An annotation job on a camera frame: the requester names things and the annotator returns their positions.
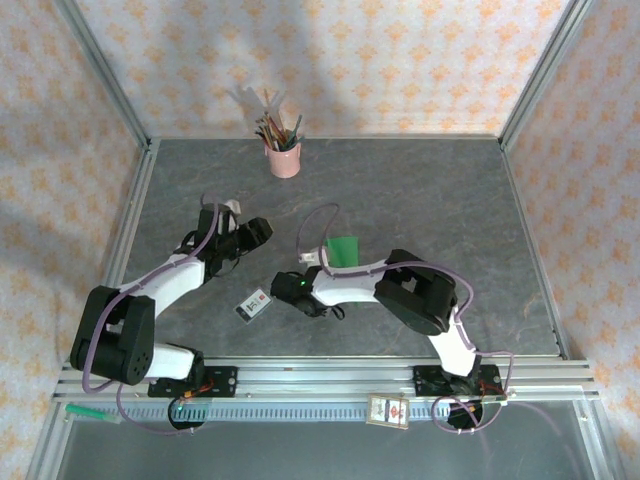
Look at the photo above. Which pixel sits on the aluminium frame leg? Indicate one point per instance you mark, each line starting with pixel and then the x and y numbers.
pixel 595 440
pixel 47 440

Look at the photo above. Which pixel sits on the tan wooden pencil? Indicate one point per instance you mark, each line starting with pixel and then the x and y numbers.
pixel 282 125

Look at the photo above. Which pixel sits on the yellow pencil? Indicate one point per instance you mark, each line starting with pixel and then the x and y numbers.
pixel 270 127

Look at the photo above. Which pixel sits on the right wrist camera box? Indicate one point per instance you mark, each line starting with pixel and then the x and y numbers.
pixel 307 258

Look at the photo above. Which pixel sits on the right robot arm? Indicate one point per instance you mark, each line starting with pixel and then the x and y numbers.
pixel 345 290

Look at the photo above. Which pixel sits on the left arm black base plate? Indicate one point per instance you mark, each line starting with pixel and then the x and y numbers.
pixel 225 382

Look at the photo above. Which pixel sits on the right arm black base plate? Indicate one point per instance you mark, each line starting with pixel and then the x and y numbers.
pixel 425 380

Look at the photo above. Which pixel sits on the aluminium side rail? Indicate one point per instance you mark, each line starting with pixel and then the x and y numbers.
pixel 127 225
pixel 536 250

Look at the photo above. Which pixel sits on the wide aluminium base rail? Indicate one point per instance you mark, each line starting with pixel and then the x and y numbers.
pixel 325 380

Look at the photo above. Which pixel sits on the clear card badge holder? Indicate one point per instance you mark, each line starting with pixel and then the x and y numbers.
pixel 255 305

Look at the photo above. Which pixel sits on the green marker pen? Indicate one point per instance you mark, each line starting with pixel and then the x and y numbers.
pixel 92 414

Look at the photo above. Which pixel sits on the playing card box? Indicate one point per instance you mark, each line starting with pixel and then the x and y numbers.
pixel 387 411

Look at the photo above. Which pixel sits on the aluminium corner post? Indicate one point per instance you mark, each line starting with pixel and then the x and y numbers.
pixel 542 75
pixel 107 75

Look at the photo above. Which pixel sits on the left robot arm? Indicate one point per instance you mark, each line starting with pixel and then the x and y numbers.
pixel 170 285

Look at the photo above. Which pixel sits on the pink pen cup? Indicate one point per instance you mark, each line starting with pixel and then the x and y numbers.
pixel 285 162

